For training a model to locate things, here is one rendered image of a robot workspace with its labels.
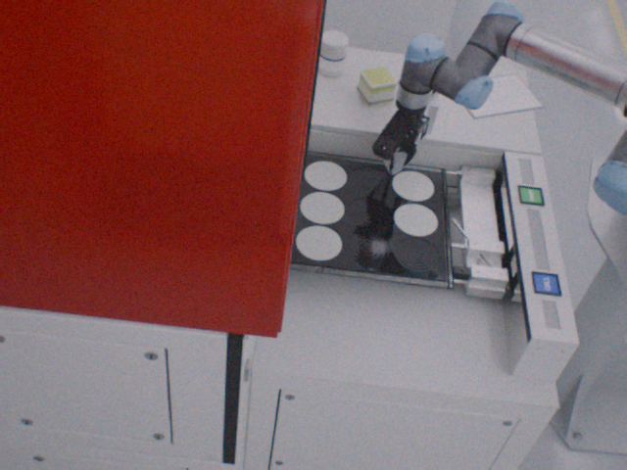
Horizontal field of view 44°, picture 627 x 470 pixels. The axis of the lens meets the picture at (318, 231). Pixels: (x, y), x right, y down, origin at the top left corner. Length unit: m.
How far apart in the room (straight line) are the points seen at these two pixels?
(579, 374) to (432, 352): 0.95
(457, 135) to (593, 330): 0.77
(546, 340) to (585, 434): 1.12
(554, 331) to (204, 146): 0.93
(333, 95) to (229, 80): 1.17
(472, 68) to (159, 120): 0.90
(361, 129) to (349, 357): 0.58
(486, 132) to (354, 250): 0.49
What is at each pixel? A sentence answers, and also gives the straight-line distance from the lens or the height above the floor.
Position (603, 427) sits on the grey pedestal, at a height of 0.01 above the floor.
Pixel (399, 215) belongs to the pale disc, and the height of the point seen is 0.90.
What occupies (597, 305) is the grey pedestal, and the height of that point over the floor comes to 0.51.
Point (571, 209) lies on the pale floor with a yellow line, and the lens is 3.33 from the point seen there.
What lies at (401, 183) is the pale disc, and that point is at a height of 0.90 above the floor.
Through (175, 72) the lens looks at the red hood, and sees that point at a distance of 0.79.
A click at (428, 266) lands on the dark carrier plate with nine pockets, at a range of 1.67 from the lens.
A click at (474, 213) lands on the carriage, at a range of 1.85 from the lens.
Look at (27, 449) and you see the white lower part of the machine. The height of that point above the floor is 0.78.
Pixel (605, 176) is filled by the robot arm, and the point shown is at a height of 1.25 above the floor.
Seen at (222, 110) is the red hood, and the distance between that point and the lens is 0.81.
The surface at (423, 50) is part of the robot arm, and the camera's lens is 1.62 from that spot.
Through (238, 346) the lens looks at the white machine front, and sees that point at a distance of 1.13.
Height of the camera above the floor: 2.14
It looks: 47 degrees down
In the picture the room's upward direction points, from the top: 9 degrees clockwise
